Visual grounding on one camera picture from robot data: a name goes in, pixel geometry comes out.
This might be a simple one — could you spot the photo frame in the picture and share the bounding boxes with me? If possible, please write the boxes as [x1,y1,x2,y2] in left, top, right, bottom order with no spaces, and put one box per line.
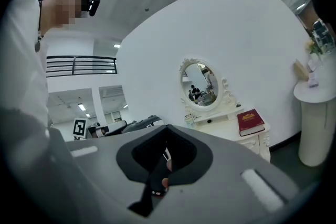
[312,19,334,47]

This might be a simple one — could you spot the hardcover book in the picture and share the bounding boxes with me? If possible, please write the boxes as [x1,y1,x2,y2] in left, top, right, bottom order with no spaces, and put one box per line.
[236,108,266,137]

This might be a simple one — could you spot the oval white-framed mirror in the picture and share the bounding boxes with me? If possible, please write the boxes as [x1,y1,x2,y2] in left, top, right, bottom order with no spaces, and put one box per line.
[179,57,239,114]

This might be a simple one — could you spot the person's white shirt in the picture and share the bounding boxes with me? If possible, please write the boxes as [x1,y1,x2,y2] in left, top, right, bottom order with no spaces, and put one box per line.
[0,0,54,130]

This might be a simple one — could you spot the black and white lanyard cord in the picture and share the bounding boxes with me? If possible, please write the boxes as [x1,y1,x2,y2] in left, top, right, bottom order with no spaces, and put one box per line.
[37,0,44,41]

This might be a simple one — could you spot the person's face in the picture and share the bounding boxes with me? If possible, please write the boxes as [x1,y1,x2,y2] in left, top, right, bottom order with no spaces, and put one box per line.
[43,0,89,33]

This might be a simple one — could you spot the small lilac bottle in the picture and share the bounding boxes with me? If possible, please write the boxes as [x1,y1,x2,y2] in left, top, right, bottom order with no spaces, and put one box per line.
[308,71,320,88]

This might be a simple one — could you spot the white ornate dressing table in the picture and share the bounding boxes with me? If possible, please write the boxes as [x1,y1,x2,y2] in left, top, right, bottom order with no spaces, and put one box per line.
[179,57,271,163]

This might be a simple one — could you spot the beige decorative box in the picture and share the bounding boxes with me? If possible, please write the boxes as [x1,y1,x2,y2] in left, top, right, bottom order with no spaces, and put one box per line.
[293,58,310,80]

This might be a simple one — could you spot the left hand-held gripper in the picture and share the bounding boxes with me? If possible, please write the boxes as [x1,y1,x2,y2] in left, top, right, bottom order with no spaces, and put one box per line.
[72,115,165,140]

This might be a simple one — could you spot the yellow flowers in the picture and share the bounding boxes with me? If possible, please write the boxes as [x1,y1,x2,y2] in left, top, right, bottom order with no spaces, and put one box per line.
[304,38,324,61]

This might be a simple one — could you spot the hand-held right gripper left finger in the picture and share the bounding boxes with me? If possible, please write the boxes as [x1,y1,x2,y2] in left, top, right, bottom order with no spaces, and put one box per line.
[116,124,169,184]

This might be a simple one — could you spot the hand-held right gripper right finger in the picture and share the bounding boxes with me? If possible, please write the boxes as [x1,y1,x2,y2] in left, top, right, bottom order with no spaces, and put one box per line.
[165,124,214,187]

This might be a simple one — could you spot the white round pedestal table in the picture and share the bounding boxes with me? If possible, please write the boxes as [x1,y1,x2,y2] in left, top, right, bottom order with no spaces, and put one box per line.
[292,78,336,168]

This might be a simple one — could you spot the black metal railing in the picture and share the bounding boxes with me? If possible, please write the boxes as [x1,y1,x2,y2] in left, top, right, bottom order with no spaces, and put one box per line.
[46,55,118,79]

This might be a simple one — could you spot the black head-mounted camera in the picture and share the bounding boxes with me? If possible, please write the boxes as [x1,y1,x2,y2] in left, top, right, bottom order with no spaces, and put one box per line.
[87,0,101,17]

